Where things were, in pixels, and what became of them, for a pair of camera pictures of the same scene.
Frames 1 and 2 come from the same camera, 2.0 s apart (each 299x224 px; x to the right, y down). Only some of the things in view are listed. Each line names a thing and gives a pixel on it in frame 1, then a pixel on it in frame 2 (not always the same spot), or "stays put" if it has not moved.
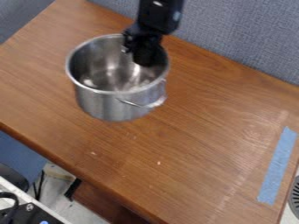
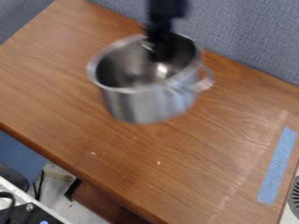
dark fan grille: [293, 197] stays put
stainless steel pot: [116, 88] to [146, 90]
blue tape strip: [287, 141] stays put
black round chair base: [12, 175] stays put
